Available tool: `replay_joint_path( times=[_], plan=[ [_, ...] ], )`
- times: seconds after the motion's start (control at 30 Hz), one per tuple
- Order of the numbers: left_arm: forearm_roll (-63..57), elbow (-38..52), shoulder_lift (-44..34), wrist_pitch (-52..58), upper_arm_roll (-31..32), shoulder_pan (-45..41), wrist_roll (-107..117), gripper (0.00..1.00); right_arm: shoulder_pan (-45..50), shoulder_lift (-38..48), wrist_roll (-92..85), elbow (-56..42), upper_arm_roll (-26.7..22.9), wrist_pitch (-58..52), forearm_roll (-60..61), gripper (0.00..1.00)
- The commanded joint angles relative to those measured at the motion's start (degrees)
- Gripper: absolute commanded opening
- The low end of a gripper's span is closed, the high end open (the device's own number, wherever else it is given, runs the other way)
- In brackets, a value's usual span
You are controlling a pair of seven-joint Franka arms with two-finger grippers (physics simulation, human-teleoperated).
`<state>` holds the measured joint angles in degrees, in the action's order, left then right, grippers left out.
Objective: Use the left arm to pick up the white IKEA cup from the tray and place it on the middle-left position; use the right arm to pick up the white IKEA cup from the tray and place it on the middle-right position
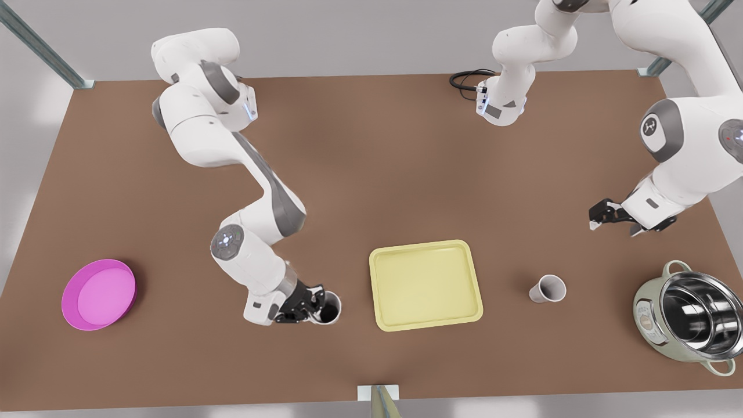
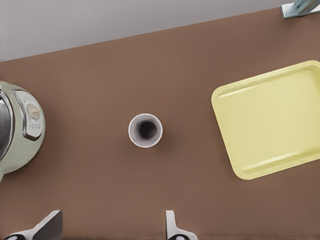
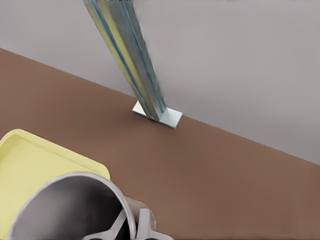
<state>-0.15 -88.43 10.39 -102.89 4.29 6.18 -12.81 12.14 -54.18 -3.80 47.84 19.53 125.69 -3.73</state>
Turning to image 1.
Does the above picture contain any white IKEA cup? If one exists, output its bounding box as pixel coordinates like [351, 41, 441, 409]
[309, 290, 342, 325]
[528, 274, 567, 304]

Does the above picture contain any pale yellow rectangular tray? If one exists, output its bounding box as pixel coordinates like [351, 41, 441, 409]
[369, 239, 484, 333]

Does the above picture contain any pale green steel-lined pot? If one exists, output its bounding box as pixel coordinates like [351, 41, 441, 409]
[632, 260, 743, 377]

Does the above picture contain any pink round bowl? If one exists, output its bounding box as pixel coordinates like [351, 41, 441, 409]
[61, 258, 138, 332]

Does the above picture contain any silver frame post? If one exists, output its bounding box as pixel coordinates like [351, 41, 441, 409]
[0, 0, 96, 90]
[637, 0, 735, 78]
[356, 384, 402, 418]

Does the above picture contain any black cable loop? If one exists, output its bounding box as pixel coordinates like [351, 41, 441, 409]
[449, 69, 497, 94]

